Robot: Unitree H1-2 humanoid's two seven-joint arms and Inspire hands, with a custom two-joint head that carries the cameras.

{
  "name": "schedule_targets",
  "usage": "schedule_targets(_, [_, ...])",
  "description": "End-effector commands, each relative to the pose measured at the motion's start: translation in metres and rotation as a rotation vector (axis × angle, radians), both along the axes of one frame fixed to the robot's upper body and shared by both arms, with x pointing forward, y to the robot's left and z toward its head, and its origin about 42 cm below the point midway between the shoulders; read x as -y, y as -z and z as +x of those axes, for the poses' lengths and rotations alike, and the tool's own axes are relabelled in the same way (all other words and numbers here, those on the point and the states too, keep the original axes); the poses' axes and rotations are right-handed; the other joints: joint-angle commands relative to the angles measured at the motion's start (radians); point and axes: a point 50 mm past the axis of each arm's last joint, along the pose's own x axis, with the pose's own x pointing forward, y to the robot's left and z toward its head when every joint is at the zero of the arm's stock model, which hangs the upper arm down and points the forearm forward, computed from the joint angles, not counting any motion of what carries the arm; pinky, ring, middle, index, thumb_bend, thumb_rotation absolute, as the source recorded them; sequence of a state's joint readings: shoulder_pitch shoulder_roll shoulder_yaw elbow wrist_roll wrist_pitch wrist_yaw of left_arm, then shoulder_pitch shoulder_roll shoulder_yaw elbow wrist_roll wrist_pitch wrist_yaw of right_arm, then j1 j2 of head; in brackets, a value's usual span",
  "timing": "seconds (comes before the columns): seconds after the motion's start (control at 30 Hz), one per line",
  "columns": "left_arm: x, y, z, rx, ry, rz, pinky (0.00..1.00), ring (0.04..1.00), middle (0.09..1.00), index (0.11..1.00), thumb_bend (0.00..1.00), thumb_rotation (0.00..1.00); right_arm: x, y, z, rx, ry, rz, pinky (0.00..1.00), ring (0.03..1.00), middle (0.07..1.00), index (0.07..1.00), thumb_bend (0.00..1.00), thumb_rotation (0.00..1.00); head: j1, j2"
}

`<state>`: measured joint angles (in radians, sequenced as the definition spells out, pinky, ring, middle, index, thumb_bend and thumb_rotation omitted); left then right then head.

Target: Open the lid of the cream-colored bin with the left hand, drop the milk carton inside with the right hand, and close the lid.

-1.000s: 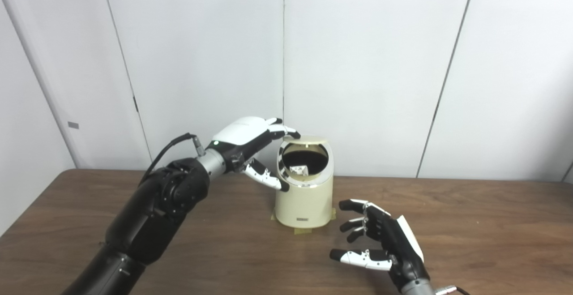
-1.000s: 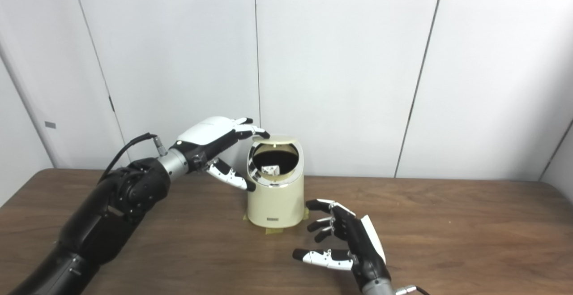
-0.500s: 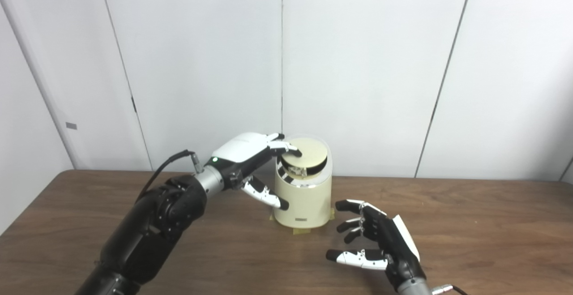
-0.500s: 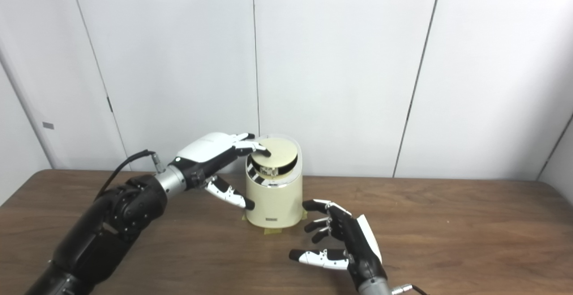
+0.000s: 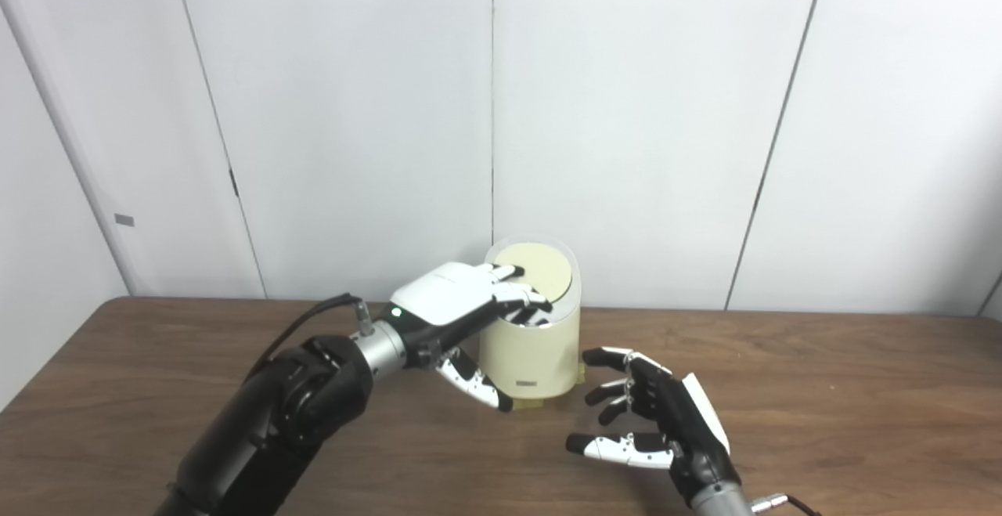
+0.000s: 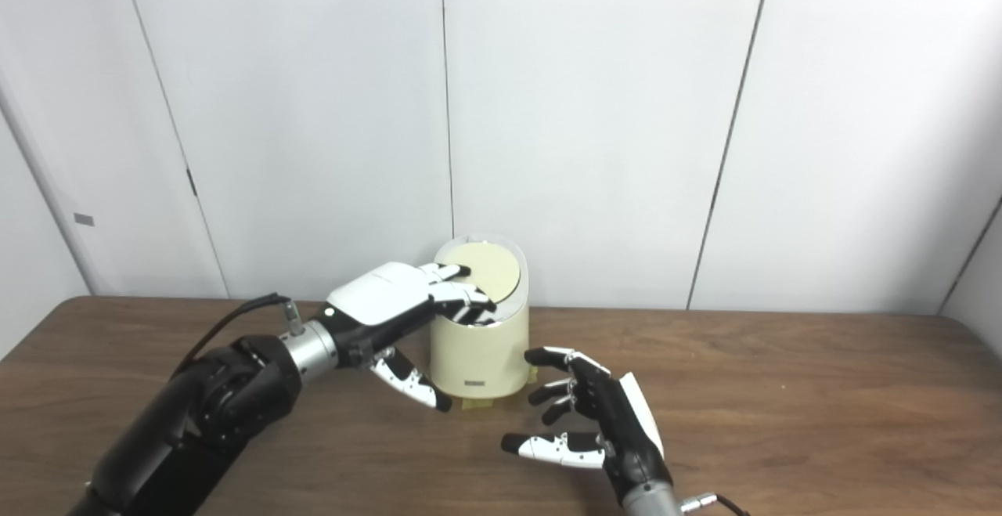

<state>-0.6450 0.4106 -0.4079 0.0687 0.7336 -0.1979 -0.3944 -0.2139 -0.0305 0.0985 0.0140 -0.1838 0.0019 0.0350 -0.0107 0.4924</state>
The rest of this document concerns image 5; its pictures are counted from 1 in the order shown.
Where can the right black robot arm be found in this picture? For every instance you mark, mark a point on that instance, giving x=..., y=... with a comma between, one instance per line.
x=720, y=502

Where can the black wall panel hinge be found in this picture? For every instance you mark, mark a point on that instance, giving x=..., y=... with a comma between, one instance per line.
x=234, y=182

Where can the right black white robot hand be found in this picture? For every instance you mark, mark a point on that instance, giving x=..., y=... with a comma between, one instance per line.
x=689, y=430

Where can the small grey wall label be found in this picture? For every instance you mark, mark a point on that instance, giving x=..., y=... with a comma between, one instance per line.
x=124, y=220

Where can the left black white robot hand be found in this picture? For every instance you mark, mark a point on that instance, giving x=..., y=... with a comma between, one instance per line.
x=450, y=297

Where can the round cream bin lid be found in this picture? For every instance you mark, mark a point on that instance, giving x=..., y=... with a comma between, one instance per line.
x=544, y=269

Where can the cream-colored cylindrical bin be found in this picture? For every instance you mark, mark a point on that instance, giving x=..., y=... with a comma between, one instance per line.
x=540, y=351

